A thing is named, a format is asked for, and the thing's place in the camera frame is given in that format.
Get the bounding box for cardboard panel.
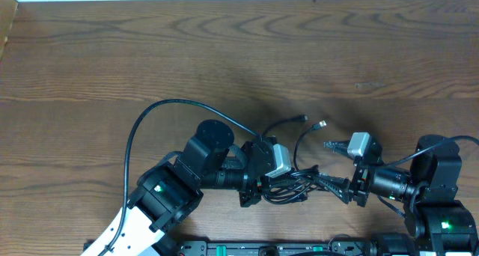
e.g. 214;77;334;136
0;0;18;57

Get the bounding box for black camera cable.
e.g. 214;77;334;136
97;98;260;256
377;135;479;169

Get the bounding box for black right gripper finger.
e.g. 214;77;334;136
314;174;350;204
323;140;351;158

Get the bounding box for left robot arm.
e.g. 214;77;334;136
82;120;291;256

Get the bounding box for thin black USB cable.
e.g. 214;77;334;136
261;115;328;171

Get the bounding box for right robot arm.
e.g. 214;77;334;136
318;132;478;255

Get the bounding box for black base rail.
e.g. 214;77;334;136
82;233;412;256

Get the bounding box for black left camera cable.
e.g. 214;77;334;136
97;98;260;256

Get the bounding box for black right camera cable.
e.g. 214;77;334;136
377;135;479;169

